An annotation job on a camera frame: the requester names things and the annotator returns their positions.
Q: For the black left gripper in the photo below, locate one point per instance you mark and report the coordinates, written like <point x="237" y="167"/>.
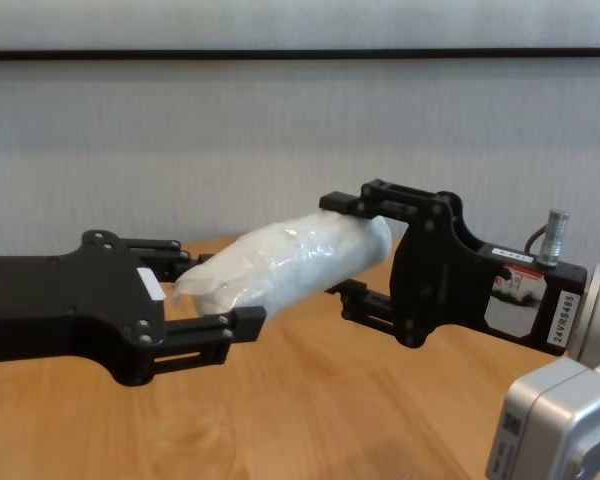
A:
<point x="55" y="305"/>

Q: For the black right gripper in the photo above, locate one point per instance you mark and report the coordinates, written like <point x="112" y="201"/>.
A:
<point x="440" y="280"/>

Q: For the white plastic-wrapped sandbag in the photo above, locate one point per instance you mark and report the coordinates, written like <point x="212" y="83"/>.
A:
<point x="300" y="260"/>

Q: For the black wall baseboard strip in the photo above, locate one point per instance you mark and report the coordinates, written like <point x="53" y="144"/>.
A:
<point x="300" y="54"/>

